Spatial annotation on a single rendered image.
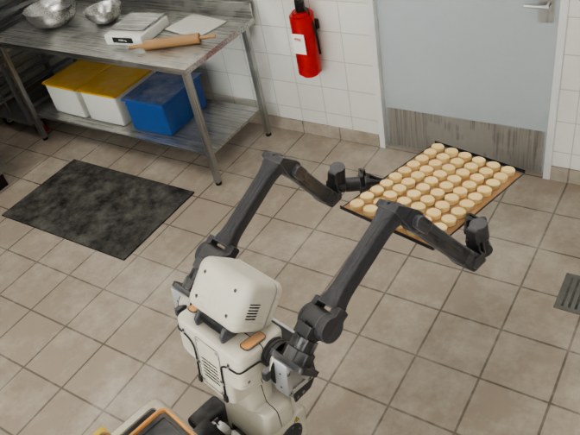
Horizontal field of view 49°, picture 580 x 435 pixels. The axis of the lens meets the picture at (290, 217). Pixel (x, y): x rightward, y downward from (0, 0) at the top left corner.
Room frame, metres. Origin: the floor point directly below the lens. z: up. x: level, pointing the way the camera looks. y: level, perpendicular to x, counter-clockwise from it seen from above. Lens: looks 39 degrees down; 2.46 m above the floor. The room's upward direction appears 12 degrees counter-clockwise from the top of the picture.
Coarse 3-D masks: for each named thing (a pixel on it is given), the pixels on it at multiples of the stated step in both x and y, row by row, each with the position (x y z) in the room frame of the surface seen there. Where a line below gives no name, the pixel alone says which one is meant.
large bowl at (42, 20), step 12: (48, 0) 4.88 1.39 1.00; (60, 0) 4.88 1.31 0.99; (72, 0) 4.81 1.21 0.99; (24, 12) 4.70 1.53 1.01; (36, 12) 4.80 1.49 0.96; (48, 12) 4.84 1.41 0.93; (60, 12) 4.54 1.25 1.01; (72, 12) 4.63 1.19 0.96; (36, 24) 4.56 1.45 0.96; (48, 24) 4.54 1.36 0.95; (60, 24) 4.57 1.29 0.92
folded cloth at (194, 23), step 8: (192, 16) 4.24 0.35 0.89; (200, 16) 4.21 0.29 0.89; (176, 24) 4.17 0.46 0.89; (184, 24) 4.14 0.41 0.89; (192, 24) 4.11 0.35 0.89; (200, 24) 4.08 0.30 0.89; (208, 24) 4.05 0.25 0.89; (216, 24) 4.02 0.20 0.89; (176, 32) 4.04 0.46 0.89; (184, 32) 4.01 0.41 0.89; (192, 32) 3.98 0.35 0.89; (200, 32) 3.95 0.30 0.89; (208, 32) 3.94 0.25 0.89
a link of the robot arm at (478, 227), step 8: (472, 224) 1.48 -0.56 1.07; (480, 224) 1.47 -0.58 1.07; (472, 232) 1.46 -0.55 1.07; (480, 232) 1.45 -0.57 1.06; (488, 232) 1.46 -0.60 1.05; (472, 240) 1.45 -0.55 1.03; (480, 240) 1.45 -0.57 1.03; (472, 248) 1.45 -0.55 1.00; (480, 248) 1.44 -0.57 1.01; (480, 256) 1.41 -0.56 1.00; (480, 264) 1.41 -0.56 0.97
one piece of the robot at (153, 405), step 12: (144, 408) 1.26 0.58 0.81; (156, 408) 1.25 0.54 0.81; (168, 408) 1.24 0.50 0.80; (132, 420) 1.22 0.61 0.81; (144, 420) 1.21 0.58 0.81; (180, 420) 1.19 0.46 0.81; (204, 420) 1.17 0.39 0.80; (96, 432) 1.13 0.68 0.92; (108, 432) 1.07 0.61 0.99; (120, 432) 1.19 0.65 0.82; (204, 432) 1.13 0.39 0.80; (216, 432) 1.12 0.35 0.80; (228, 432) 1.13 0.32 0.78
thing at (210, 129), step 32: (96, 0) 4.95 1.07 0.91; (128, 0) 4.73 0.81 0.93; (160, 0) 4.52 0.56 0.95; (192, 0) 4.33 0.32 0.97; (32, 32) 4.66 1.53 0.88; (64, 32) 4.51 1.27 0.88; (96, 32) 4.38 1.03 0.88; (224, 32) 3.90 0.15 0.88; (128, 64) 3.78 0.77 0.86; (160, 64) 3.64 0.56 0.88; (192, 64) 3.54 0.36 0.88; (256, 64) 4.03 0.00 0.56; (192, 96) 3.53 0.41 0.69; (256, 96) 4.02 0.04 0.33; (96, 128) 4.26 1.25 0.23; (128, 128) 4.16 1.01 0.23; (192, 128) 3.96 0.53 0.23; (224, 128) 3.86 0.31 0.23
